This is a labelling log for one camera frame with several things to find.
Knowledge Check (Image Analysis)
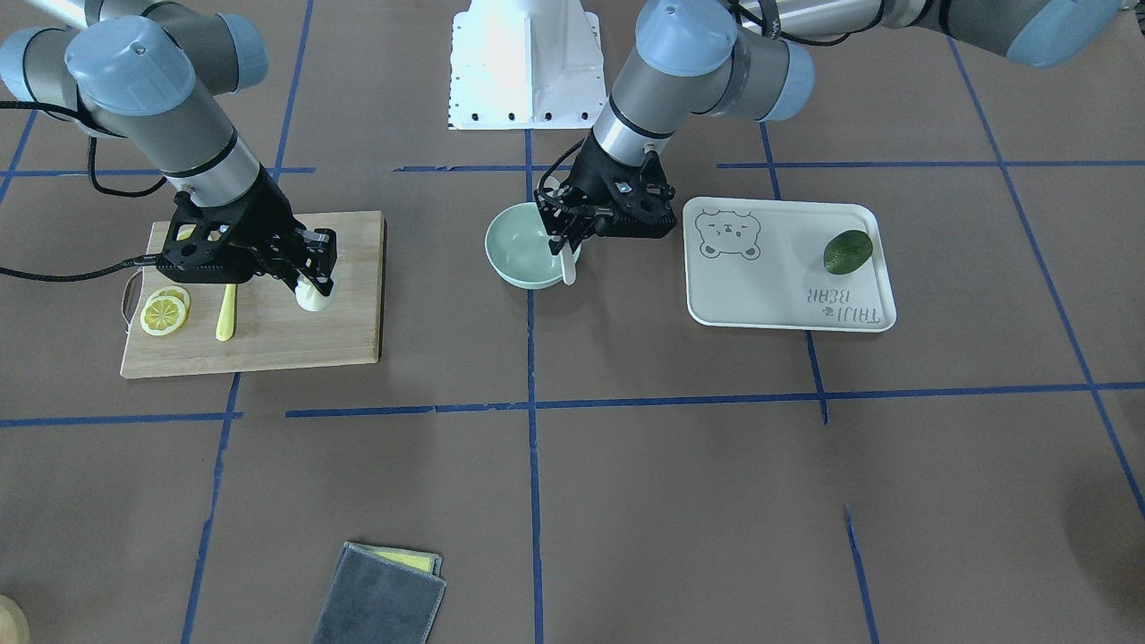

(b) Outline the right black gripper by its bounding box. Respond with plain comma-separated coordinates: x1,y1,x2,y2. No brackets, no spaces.
214,166,338,298

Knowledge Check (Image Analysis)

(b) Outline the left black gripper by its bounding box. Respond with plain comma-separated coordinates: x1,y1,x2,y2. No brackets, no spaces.
535,133,656,256

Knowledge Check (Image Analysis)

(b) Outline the white ceramic spoon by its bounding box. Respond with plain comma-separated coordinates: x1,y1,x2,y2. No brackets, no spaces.
544,175,579,286

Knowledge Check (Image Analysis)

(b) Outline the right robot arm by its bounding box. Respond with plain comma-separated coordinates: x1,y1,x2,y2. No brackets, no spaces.
3,1,335,311

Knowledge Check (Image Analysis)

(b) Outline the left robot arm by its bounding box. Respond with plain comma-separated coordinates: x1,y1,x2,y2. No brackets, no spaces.
534,1,1122,256

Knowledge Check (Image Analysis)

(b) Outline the green ceramic bowl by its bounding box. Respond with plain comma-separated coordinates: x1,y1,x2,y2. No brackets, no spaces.
484,201,583,290

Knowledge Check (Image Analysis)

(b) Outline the yellow plastic knife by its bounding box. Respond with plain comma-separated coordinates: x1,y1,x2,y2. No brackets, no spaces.
214,283,237,343

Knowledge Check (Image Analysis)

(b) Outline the bamboo cutting board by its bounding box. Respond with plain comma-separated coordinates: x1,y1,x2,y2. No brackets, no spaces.
120,210,386,379

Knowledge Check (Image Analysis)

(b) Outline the upper lemon slice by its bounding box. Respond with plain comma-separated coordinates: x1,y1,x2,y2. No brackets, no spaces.
139,296,188,335

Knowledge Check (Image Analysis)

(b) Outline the white bear tray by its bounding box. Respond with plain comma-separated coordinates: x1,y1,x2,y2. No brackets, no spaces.
680,197,898,333

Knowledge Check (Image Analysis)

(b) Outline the green avocado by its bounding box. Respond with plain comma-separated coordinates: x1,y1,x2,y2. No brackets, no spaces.
822,229,874,275

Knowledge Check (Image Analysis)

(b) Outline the grey folded cloth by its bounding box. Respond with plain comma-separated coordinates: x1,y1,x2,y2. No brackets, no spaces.
310,541,447,643

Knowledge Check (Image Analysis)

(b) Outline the wooden mug tree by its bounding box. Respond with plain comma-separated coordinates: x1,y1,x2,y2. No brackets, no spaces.
0,595,31,644

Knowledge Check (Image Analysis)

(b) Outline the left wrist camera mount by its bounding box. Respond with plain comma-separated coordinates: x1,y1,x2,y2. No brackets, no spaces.
593,150,676,238

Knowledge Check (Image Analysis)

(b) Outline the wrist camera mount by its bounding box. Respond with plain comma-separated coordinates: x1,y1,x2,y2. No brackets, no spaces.
593,150,676,238
156,191,264,284

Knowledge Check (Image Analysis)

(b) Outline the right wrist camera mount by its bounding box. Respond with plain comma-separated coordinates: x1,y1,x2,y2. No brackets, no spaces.
156,191,264,284

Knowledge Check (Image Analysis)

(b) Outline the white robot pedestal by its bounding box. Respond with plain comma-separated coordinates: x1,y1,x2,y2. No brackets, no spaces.
447,1,606,131

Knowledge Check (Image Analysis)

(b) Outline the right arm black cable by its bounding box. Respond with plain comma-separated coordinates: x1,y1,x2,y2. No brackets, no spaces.
0,99,171,283

